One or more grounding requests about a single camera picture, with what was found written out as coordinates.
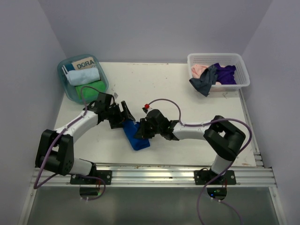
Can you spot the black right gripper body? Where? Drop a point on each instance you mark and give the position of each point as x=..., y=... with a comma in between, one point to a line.
x=150, y=131

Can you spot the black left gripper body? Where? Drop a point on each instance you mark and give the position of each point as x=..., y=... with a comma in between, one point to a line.
x=114, y=115

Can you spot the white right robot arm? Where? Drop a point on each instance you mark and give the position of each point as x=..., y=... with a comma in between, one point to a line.
x=223, y=137

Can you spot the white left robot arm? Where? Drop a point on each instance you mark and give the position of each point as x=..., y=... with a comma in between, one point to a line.
x=56, y=148

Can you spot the green rolled towel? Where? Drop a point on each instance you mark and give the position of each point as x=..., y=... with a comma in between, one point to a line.
x=89, y=93

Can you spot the teal plastic bin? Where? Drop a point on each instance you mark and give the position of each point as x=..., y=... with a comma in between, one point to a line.
x=69, y=89

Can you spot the light blue rolled towel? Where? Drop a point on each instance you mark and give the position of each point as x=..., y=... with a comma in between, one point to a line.
x=81, y=77

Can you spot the beige DORA towel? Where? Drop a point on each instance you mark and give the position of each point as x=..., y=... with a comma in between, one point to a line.
x=84, y=63

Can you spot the teal white striped towel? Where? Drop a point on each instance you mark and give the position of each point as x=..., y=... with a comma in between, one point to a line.
x=67, y=67

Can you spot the dark grey towel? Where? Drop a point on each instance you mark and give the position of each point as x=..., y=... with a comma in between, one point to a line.
x=205, y=82

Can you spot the pink towel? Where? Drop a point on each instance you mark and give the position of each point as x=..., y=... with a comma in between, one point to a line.
x=197, y=70

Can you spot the purple towel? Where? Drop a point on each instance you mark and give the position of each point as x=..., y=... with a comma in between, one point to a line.
x=225, y=75

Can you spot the white plastic basket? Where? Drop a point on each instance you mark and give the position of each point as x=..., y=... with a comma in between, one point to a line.
x=224, y=59

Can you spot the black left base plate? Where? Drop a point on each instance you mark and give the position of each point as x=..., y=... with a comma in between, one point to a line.
x=100, y=177

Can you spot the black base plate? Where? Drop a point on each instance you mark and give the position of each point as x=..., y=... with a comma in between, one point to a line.
x=100, y=177
x=203, y=176

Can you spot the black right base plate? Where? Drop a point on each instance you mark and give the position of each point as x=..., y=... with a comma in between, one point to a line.
x=203, y=176

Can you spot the aluminium mounting rail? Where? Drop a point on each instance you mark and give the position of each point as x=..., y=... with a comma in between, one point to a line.
x=181, y=176

